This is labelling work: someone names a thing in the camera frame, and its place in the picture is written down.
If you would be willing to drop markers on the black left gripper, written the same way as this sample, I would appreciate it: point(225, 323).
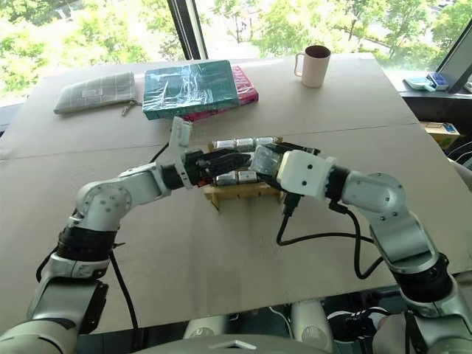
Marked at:
point(193, 166)

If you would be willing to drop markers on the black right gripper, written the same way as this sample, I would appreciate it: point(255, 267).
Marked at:
point(304, 148)

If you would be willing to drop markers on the plastic-wrapped silver camera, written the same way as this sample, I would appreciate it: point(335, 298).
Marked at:
point(248, 176)
point(225, 144)
point(266, 140)
point(246, 143)
point(225, 178)
point(266, 160)

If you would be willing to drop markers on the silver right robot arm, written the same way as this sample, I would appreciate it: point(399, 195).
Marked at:
point(383, 199)

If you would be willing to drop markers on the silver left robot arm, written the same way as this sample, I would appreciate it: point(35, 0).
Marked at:
point(107, 195)

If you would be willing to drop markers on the wooden battery tray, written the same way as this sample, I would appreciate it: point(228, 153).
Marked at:
point(239, 191)

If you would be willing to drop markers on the small cardboard box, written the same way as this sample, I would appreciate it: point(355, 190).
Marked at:
point(440, 132)

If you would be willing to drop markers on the pink book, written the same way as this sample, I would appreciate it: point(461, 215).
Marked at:
point(245, 88)

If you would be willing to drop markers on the teal plastic-wrapped book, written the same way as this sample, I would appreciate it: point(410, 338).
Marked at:
point(188, 86)

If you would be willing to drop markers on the pale pink mug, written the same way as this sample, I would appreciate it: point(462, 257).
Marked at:
point(315, 66)

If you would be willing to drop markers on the grey checked fabric pouch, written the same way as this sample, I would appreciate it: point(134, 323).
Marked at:
point(96, 92)

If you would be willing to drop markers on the white rounded robot leg cover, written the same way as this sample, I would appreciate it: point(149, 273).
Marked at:
point(311, 324)
point(204, 326)

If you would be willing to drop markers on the light blue flat box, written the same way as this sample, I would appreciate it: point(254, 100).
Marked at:
point(418, 84)

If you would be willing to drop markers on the black white sneaker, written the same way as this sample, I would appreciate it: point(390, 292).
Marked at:
point(354, 319)

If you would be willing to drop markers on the grey robot torso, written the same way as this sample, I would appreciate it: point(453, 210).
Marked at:
point(236, 344)

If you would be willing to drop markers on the blue and white box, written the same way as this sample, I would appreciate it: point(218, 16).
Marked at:
point(439, 80)

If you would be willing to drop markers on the white black striped fabric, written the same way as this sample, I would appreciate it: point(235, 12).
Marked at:
point(461, 156)

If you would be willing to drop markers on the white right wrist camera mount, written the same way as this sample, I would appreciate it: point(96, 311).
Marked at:
point(304, 173)

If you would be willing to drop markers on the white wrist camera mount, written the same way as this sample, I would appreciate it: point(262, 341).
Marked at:
point(304, 173)
point(180, 136)

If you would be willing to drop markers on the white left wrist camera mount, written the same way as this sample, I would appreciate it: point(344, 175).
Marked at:
point(180, 136)

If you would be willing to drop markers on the dark window frame post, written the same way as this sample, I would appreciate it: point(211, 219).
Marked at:
point(190, 29)

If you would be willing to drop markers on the dark slanted frame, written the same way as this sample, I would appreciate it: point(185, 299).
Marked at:
point(455, 55)

